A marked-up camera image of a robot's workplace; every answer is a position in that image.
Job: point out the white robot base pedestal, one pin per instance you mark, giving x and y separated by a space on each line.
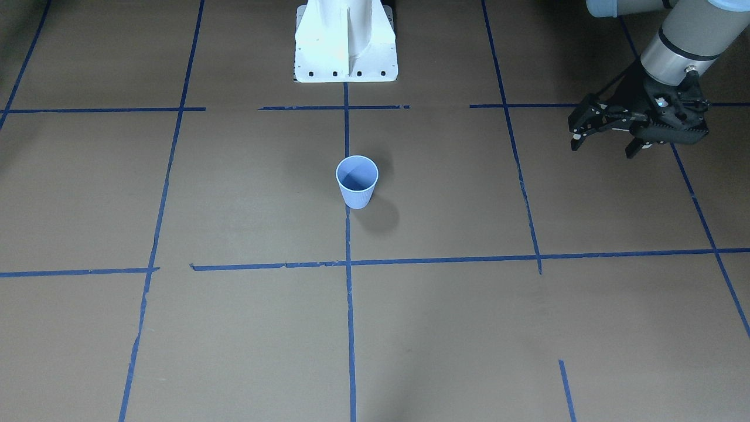
345 42

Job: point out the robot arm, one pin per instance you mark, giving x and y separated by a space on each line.
693 34

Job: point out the blue ribbed paper cup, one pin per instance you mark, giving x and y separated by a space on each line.
356 176

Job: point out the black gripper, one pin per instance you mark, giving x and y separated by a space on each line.
629 94

